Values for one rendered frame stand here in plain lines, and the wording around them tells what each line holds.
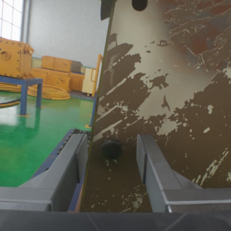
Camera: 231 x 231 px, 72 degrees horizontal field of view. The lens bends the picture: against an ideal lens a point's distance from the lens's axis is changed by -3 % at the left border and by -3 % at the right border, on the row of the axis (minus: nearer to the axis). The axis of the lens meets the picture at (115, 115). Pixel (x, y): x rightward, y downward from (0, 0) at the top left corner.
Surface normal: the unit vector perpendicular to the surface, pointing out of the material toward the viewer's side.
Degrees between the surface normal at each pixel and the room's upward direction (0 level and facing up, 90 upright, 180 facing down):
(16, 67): 90
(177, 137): 90
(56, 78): 90
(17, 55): 90
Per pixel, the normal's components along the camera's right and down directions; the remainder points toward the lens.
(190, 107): 0.00, 0.25
